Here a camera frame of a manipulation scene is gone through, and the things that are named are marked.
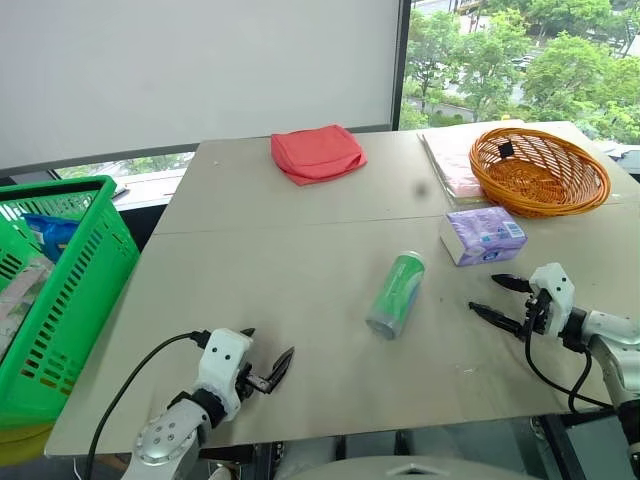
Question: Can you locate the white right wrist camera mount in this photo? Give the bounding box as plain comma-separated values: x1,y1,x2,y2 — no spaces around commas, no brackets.
528,262,576,337

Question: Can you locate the green cylindrical can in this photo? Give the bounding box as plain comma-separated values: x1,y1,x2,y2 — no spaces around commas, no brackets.
365,250,427,342

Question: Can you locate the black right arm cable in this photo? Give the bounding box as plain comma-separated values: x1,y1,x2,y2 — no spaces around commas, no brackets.
523,294,615,415

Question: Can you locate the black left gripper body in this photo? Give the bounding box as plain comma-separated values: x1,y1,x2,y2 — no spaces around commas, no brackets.
235,362,274,400

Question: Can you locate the green plastic shopping basket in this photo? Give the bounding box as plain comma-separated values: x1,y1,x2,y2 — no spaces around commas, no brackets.
0,174,142,432

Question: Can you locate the purple tissue pack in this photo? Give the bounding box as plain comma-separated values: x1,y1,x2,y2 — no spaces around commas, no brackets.
439,205,529,268

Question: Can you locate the pink plastic sheet folder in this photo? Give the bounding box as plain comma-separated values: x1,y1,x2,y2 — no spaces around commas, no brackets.
416,130,490,207

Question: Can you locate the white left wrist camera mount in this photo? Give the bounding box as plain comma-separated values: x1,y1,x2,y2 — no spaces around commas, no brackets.
197,328,255,417

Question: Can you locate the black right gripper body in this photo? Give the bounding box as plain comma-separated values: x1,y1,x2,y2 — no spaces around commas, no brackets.
522,289,553,336

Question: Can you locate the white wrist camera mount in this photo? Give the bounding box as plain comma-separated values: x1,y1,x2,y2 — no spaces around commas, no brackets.
528,262,576,337
197,328,255,417

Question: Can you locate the clear pale plastic package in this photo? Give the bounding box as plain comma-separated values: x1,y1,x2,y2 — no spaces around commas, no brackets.
0,248,57,362

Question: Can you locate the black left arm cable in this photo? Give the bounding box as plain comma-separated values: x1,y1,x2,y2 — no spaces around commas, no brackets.
82,330,212,480

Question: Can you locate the orange wicker basket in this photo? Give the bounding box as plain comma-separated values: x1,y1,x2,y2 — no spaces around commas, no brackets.
468,127,613,219

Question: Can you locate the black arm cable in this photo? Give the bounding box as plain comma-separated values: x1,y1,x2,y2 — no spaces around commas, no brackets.
82,330,212,480
523,294,615,415

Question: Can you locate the white roller window blind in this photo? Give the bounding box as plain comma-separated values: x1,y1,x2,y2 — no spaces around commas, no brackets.
0,0,405,172

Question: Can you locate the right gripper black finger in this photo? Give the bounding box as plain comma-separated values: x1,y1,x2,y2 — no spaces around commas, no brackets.
490,272,533,296
468,301,529,342

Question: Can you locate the dark window frame post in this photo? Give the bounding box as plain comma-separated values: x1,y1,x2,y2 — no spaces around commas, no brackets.
391,0,414,132

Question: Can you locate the black table support frame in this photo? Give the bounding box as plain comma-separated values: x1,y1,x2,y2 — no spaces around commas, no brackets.
198,435,416,480

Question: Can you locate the folded red cloth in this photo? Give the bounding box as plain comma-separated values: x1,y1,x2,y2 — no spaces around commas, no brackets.
270,123,369,188

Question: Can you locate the blue snack package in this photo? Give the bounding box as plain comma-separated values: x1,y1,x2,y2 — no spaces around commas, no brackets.
21,211,82,265

